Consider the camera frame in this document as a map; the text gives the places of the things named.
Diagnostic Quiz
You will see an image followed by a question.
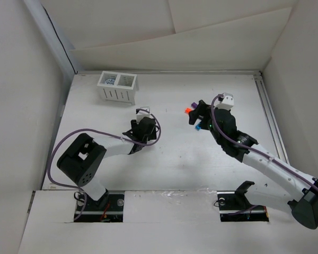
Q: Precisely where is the blue white tape roll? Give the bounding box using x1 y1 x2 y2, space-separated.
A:
102 77 116 85

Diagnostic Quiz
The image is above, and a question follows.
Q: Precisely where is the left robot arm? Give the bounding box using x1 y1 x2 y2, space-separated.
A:
57 117 160 210

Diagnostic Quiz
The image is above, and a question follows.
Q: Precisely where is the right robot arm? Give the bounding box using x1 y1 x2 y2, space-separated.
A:
188 99 318 230

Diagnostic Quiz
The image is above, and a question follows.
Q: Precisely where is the orange highlighter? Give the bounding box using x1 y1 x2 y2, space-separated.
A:
185 108 192 114

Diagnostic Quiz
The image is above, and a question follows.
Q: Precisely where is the white two-compartment organizer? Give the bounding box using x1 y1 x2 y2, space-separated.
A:
97 71 139 105

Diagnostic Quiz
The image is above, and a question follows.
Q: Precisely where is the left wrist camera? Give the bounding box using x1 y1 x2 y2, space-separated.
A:
136 106 151 122

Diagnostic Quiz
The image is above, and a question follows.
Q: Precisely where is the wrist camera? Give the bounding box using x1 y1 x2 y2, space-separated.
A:
136 106 151 122
216 93 234 111

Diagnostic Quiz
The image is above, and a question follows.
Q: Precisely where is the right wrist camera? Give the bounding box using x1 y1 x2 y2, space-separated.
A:
216 93 234 111

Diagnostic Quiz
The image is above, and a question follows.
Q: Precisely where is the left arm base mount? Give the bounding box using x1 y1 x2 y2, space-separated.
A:
74 192 125 223

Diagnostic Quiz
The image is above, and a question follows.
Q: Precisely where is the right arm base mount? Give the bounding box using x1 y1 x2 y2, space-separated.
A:
213 181 269 222

